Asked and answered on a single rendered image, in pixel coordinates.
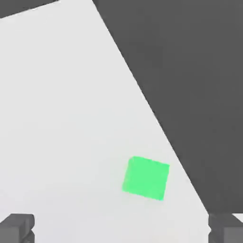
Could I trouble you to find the small green cube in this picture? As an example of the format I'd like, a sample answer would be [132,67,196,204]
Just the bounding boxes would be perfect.
[121,155,170,201]

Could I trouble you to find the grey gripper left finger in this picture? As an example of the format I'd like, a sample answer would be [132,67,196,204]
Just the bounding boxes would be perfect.
[0,213,36,243]

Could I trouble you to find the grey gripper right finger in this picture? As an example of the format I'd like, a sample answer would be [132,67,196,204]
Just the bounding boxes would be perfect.
[208,213,243,243]

